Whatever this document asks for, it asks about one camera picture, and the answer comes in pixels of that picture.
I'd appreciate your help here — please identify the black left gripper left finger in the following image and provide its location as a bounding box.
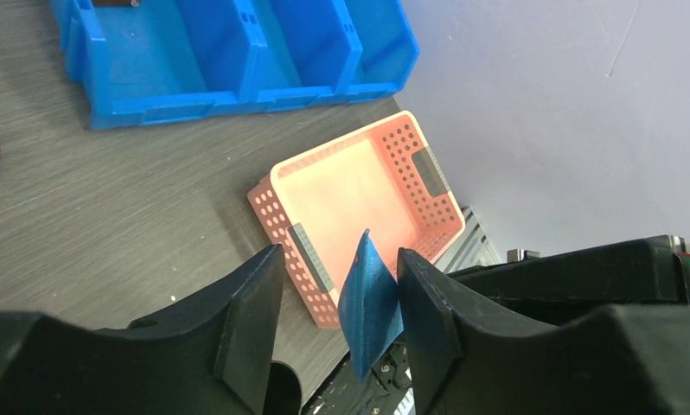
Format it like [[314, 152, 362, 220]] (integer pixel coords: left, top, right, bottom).
[[0, 245, 285, 414]]

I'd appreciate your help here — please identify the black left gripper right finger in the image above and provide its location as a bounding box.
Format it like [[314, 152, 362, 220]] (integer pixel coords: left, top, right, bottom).
[[397, 235, 690, 414]]

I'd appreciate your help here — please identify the small blue tube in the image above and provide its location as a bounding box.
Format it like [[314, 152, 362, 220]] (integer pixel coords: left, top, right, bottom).
[[338, 229, 404, 382]]

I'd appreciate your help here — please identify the pink plastic basket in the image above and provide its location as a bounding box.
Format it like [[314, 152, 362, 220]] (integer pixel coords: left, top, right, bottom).
[[247, 111, 465, 329]]

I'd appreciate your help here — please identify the blue plastic organizer bin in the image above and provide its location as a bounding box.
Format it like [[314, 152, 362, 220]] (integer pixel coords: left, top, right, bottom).
[[49, 0, 419, 130]]

